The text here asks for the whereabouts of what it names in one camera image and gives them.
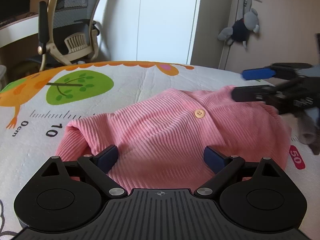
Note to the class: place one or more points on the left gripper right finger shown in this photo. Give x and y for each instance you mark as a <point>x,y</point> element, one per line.
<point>226,172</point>

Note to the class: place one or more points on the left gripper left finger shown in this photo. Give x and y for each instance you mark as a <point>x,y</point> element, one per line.
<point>96,167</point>

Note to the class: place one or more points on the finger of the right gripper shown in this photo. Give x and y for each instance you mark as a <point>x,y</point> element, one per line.
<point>252,93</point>
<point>258,73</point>

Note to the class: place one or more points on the pink ribbed cardigan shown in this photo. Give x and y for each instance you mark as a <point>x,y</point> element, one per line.
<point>161,140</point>

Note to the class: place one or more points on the gloved right hand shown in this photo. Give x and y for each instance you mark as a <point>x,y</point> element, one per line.
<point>308,128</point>

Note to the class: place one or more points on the grey plush toy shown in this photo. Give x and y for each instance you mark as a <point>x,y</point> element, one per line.
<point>241,29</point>

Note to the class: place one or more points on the cartoon print bed mat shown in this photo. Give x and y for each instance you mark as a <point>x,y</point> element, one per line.
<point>34,115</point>

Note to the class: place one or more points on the beige mesh office chair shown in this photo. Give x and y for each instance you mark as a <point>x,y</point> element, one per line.
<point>66,33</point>

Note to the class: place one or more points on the white desk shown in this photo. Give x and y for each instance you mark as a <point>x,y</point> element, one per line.
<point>18,30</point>

